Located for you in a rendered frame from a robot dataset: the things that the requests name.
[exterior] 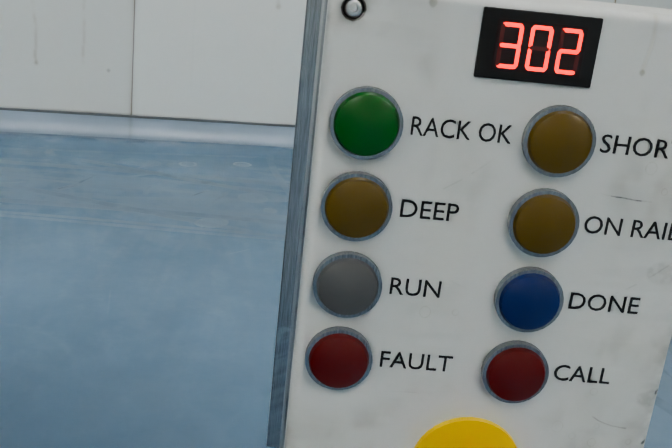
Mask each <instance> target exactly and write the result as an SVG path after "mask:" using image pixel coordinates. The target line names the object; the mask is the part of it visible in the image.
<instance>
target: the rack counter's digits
mask: <svg viewBox="0 0 672 448"><path fill-rule="evenodd" d="M587 32H588V28H586V27H576V26H566V25H556V24H547V23H537V22H527V21H517V20H508V19H499V20H498V27H497V33H496V39H495V45H494V52H493V58H492V64H491V69H495V70H506V71H516V72H526V73H536V74H546V75H556V76H566V77H576V78H579V73H580V68H581V63H582V58H583V53H584V47H585V42H586V37H587Z"/></svg>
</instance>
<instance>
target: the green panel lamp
mask: <svg viewBox="0 0 672 448"><path fill-rule="evenodd" d="M333 128H334V133H335V136H336V138H337V140H338V142H339V143H340V144H341V146H342V147H344V148H345V149H346V150H347V151H349V152H350V153H353V154H355V155H359V156H373V155H377V154H379V153H382V152H383V151H385V150H386V149H388V148H389V147H390V146H391V145H392V144H393V142H394V141H395V139H396V137H397V135H398V132H399V128H400V119H399V114H398V112H397V109H396V108H395V106H394V104H393V103H392V102H391V101H390V100H389V99H388V98H386V97H385V96H383V95H381V94H378V93H375V92H360V93H356V94H354V95H351V96H350V97H348V98H347V99H345V100H344V101H343V102H342V103H341V104H340V106H339V107H338V109H337V111H336V113H335V117H334V123H333Z"/></svg>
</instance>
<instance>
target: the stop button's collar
mask: <svg viewBox="0 0 672 448"><path fill-rule="evenodd" d="M414 448H517V446H516V444H515V442H514V441H513V439H512V437H511V436H510V435H509V434H508V433H507V431H506V430H504V429H503V428H502V427H500V426H499V425H497V424H495V423H493V422H492V421H489V420H486V419H482V418H476V417H459V418H453V419H450V420H447V421H444V422H442V423H440V424H438V425H435V426H434V427H433V428H431V429H430V430H428V431H427V432H426V433H425V434H424V435H423V436H422V437H421V438H420V439H419V441H418V442H417V443H416V445H415V447H414Z"/></svg>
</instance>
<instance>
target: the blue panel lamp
mask: <svg viewBox="0 0 672 448"><path fill-rule="evenodd" d="M559 305H560V292H559V290H558V287H557V286H556V284H555V283H554V282H553V281H552V280H551V279H550V278H548V277H547V276H544V275H541V274H536V273H528V274H523V275H520V276H518V277H516V278H514V279H512V280H511V281H510V282H509V283H508V284H507V285H506V286H505V287H504V289H503V291H502V293H501V295H500V299H499V308H500V312H501V315H502V316H503V318H504V319H505V320H506V321H507V322H508V323H509V324H511V325H512V326H514V327H517V328H520V329H525V330H532V329H537V328H540V327H542V326H544V325H546V324H547V323H549V322H550V321H551V320H552V319H553V318H554V316H555V315H556V313H557V311H558V308H559Z"/></svg>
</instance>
